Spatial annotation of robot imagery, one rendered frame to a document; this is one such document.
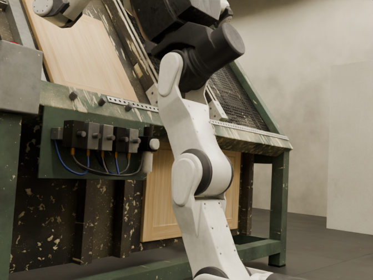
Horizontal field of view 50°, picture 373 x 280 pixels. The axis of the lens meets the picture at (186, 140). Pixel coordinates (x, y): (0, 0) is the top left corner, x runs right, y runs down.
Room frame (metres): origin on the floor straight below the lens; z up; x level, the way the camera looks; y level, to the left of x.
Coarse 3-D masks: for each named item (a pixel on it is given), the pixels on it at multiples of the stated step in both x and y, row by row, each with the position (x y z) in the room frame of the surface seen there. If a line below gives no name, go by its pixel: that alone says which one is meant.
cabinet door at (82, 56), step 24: (24, 0) 1.64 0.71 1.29; (48, 24) 1.66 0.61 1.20; (96, 24) 1.95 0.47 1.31; (48, 48) 1.57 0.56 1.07; (72, 48) 1.69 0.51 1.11; (96, 48) 1.82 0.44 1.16; (48, 72) 1.50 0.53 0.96; (72, 72) 1.59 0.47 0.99; (96, 72) 1.71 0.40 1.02; (120, 72) 1.85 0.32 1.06; (120, 96) 1.73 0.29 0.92
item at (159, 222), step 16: (160, 144) 2.13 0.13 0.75; (160, 160) 2.14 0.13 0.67; (160, 176) 2.15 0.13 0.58; (144, 192) 2.07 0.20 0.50; (160, 192) 2.15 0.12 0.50; (144, 208) 2.06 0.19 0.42; (160, 208) 2.16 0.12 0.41; (144, 224) 2.07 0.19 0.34; (160, 224) 2.17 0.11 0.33; (176, 224) 2.26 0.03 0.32; (144, 240) 2.07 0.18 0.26
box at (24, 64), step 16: (0, 48) 1.01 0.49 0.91; (16, 48) 1.04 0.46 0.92; (32, 48) 1.08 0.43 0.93; (0, 64) 1.01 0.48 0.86; (16, 64) 1.04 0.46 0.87; (32, 64) 1.08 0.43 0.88; (0, 80) 1.02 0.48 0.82; (16, 80) 1.05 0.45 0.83; (32, 80) 1.08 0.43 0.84; (0, 96) 1.02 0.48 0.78; (16, 96) 1.05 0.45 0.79; (32, 96) 1.09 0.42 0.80; (16, 112) 1.06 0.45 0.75; (32, 112) 1.09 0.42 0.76
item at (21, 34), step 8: (8, 0) 1.53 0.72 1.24; (16, 0) 1.56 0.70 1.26; (8, 8) 1.52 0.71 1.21; (16, 8) 1.53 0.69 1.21; (8, 16) 1.52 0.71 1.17; (16, 16) 1.50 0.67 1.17; (16, 24) 1.48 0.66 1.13; (24, 24) 1.51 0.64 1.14; (16, 32) 1.47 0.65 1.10; (24, 32) 1.48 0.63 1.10; (16, 40) 1.47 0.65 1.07; (24, 40) 1.46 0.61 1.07; (32, 40) 1.49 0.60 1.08
